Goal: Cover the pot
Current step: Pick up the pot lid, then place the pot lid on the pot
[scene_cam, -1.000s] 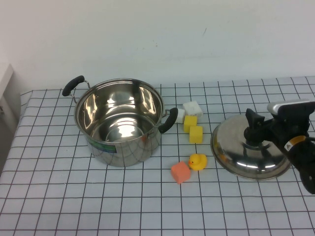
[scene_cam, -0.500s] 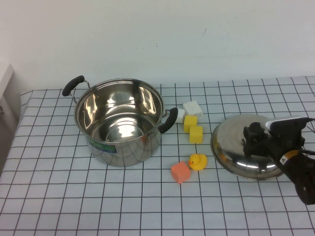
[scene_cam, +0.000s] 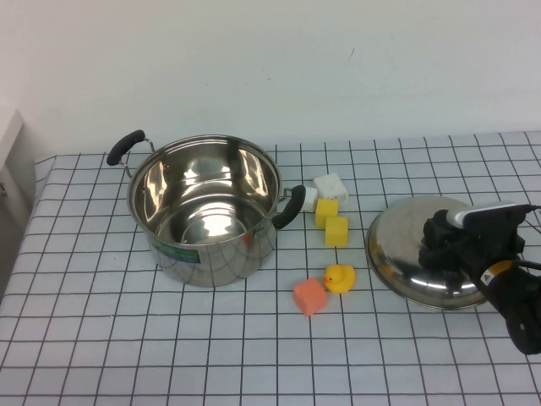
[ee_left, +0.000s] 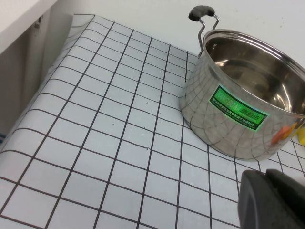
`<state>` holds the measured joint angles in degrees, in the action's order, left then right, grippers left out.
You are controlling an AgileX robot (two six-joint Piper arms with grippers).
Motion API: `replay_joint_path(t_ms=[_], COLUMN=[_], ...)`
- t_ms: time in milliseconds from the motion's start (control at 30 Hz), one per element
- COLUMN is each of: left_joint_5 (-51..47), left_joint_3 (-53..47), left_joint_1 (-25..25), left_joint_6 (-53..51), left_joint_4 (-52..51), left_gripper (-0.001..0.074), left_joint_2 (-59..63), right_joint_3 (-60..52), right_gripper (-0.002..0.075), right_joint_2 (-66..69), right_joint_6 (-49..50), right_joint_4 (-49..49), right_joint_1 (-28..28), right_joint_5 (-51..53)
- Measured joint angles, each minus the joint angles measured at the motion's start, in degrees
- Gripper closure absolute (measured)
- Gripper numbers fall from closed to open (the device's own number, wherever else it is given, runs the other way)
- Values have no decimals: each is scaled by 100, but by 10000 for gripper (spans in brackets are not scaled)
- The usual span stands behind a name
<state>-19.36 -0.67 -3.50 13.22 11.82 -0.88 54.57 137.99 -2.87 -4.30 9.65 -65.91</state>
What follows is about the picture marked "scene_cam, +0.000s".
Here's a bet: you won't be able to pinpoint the white black-grid checkered tablecloth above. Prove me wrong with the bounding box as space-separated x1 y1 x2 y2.
0 129 541 406

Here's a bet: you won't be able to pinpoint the small white foam cube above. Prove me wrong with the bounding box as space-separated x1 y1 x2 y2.
300 186 319 214

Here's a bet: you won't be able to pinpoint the white desk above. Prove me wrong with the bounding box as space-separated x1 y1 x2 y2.
0 108 40 221

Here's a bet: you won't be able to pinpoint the yellow sponge cube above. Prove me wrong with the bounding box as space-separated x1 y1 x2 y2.
314 197 341 229
324 216 350 247

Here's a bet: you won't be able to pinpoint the large white foam cube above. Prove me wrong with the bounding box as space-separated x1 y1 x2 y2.
313 172 350 208

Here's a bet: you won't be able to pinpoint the thin black camera cable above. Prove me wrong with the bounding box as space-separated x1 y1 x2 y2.
522 204 541 233

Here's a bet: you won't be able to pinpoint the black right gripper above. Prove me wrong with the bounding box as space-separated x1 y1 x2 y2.
417 209 527 279

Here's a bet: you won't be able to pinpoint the yellow rubber duck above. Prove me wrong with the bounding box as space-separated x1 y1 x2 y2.
323 264 357 295

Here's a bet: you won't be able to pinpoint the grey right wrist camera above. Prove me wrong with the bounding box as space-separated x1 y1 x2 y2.
446 200 530 232

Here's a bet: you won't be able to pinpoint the orange sponge cube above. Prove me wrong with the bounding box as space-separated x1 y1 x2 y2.
292 277 329 318

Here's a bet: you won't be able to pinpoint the stainless steel pot black handles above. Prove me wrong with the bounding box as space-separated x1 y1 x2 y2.
106 129 307 288

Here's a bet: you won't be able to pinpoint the stainless steel pot lid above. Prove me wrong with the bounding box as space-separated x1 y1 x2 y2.
364 194 494 311

